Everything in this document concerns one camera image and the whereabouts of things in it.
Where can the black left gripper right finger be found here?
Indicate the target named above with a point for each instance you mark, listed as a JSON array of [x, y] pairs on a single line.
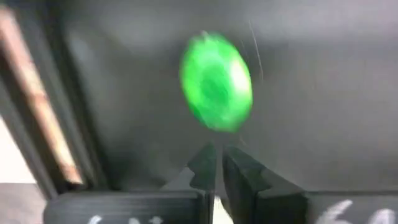
[[248, 193]]

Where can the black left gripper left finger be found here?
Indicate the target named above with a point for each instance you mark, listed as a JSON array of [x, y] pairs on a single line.
[[124, 205]]

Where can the green lime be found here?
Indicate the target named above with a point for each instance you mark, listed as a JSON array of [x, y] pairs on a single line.
[[216, 82]]

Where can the table edge frame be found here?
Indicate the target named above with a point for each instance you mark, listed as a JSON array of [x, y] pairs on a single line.
[[37, 93]]

